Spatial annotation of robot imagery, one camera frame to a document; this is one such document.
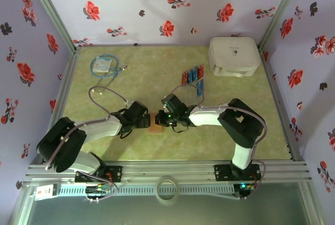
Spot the aluminium side rail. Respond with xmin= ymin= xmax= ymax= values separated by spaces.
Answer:
xmin=258 ymin=48 xmax=307 ymax=162
xmin=47 ymin=48 xmax=82 ymax=164

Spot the aluminium corner post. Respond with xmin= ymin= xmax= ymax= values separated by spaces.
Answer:
xmin=23 ymin=0 xmax=82 ymax=53
xmin=257 ymin=0 xmax=307 ymax=52

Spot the clear tape ring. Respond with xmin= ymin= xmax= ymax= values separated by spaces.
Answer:
xmin=154 ymin=175 xmax=181 ymax=205

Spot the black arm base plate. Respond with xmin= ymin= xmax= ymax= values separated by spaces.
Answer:
xmin=214 ymin=164 xmax=262 ymax=183
xmin=74 ymin=165 xmax=123 ymax=183

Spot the clear acrylic card rack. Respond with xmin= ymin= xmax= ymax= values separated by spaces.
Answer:
xmin=179 ymin=64 xmax=206 ymax=98

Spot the tan leather card holder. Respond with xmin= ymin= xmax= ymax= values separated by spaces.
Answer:
xmin=147 ymin=112 xmax=164 ymax=134

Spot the white label box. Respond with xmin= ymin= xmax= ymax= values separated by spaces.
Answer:
xmin=33 ymin=183 xmax=60 ymax=201

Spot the white blue sealed packet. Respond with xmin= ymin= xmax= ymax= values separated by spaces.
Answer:
xmin=93 ymin=57 xmax=113 ymax=73

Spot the white zip case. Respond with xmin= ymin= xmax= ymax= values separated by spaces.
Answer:
xmin=208 ymin=37 xmax=262 ymax=78

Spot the wide aluminium extrusion rail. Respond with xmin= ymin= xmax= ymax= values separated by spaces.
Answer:
xmin=23 ymin=160 xmax=314 ymax=184

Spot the blue stethoscope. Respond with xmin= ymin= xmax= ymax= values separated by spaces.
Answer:
xmin=90 ymin=53 xmax=129 ymax=95

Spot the small circuit board with wires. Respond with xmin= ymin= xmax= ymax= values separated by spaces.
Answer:
xmin=85 ymin=182 xmax=118 ymax=204
xmin=234 ymin=182 xmax=259 ymax=201

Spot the grey left arm cable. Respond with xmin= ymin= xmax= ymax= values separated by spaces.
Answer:
xmin=46 ymin=86 xmax=132 ymax=171

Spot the grey slotted cable duct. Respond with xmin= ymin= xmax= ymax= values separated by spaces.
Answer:
xmin=56 ymin=183 xmax=235 ymax=197

